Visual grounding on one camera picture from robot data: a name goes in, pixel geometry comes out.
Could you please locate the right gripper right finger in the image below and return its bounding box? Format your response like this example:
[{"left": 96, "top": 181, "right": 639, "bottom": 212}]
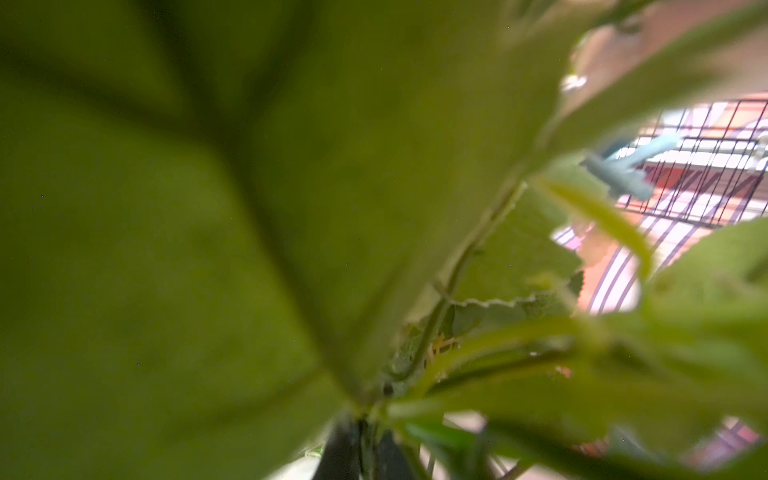
[{"left": 375, "top": 431, "right": 416, "bottom": 480}]

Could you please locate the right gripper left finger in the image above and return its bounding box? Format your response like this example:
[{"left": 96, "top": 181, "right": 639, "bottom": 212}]
[{"left": 312, "top": 419, "right": 361, "bottom": 480}]

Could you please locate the pink lilac hydrangea bunch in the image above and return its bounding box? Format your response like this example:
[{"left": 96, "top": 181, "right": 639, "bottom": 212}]
[{"left": 1, "top": 1, "right": 767, "bottom": 479}]

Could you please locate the dusty blue rose bunch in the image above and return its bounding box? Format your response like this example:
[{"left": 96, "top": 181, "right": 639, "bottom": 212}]
[{"left": 581, "top": 133, "right": 682, "bottom": 201}]

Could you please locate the black wire basket back wall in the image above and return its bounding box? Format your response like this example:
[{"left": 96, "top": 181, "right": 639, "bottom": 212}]
[{"left": 617, "top": 91, "right": 767, "bottom": 228}]

